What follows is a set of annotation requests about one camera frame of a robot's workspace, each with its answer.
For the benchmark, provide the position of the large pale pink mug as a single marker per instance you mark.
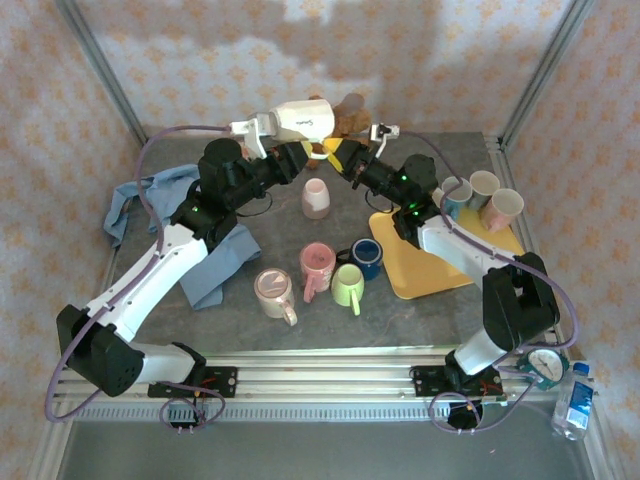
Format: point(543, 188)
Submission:
point(272, 295)

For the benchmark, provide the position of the aluminium mounting rail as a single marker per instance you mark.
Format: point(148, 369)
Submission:
point(325, 382)

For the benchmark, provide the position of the light green mug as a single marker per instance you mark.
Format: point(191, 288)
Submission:
point(346, 285)

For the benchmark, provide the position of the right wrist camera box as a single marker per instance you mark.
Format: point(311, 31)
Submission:
point(385, 132)

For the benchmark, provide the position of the teal dial clock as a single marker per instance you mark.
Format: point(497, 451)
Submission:
point(545, 367)

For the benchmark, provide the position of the yellow tray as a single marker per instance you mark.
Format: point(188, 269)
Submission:
point(425, 270)

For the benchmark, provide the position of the teal mug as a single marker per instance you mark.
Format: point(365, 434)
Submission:
point(459, 192)

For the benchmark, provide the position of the plain pink mug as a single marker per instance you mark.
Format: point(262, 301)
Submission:
point(506, 204)

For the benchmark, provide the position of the grey mug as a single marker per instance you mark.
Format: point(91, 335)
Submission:
point(484, 184)

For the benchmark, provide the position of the aluminium frame post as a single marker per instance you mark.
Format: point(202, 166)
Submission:
point(547, 62)
point(100, 62)

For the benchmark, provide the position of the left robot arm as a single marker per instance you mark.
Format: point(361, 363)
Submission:
point(150, 280)

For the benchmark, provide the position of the brown teddy bear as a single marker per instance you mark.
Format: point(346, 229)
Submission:
point(357, 120)

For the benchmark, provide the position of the dark blue mug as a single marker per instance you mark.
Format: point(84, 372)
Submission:
point(366, 257)

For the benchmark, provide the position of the clear water bottle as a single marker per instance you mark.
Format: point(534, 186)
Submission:
point(575, 405)

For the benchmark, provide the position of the pink patterned mug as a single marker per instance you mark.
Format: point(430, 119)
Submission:
point(317, 260)

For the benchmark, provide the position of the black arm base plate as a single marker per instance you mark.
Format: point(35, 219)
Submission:
point(225, 382)
point(425, 382)

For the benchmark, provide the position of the light blue cloth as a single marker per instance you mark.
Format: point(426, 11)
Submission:
point(235, 250)

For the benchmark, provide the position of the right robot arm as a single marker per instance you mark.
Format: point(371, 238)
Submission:
point(450, 245)

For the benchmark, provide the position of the white mug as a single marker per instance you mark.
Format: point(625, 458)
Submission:
point(300, 120)

